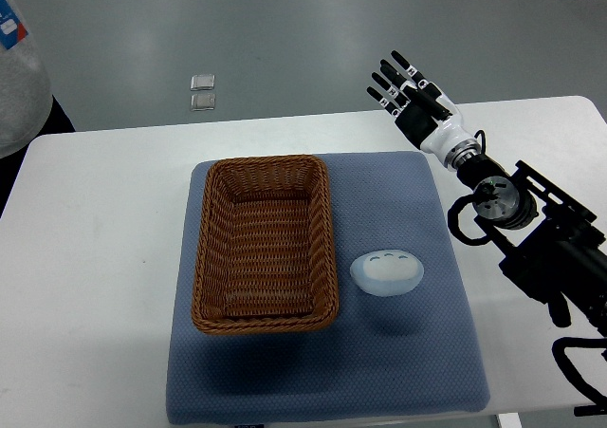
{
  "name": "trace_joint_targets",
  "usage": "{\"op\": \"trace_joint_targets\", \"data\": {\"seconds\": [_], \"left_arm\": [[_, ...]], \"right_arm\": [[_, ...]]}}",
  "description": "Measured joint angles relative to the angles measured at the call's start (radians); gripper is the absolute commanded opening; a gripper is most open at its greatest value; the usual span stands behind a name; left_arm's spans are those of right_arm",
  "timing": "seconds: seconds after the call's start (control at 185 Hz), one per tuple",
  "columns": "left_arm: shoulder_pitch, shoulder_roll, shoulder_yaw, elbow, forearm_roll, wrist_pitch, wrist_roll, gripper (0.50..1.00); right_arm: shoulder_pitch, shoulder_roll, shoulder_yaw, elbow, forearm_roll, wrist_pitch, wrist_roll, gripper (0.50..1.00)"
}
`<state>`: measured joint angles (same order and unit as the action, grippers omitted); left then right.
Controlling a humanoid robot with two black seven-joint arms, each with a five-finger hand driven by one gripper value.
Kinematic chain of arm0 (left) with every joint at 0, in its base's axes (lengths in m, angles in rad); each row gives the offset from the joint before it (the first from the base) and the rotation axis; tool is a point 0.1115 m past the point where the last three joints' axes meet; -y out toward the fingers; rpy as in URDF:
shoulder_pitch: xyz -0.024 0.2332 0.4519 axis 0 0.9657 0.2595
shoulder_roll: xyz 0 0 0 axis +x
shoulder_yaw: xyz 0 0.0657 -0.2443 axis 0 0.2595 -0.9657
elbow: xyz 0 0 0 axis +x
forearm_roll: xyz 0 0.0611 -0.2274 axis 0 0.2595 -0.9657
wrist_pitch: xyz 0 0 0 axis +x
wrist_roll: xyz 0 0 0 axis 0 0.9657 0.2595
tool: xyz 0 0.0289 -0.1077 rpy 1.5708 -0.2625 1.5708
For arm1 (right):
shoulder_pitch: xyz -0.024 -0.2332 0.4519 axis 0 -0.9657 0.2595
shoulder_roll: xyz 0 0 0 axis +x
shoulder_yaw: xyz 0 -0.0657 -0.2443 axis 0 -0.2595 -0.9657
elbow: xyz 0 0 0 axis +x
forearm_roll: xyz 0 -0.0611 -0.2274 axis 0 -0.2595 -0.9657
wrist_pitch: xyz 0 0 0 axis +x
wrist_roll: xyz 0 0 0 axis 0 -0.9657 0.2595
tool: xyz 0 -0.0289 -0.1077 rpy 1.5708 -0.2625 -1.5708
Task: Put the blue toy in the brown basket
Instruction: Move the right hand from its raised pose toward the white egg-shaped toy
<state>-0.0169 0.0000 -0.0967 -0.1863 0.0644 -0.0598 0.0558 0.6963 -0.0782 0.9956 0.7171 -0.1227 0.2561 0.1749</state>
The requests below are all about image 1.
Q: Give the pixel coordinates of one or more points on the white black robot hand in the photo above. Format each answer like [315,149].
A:
[431,123]

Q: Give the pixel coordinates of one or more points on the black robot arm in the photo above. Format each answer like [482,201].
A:
[549,242]

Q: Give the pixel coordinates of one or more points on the brown wicker basket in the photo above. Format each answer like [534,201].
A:
[266,260]

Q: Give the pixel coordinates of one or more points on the upper metal floor plate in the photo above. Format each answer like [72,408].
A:
[202,82]

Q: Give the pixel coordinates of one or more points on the blue padded mat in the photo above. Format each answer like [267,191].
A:
[412,354]

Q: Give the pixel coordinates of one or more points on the person in grey clothing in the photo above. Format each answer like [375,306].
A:
[28,108]

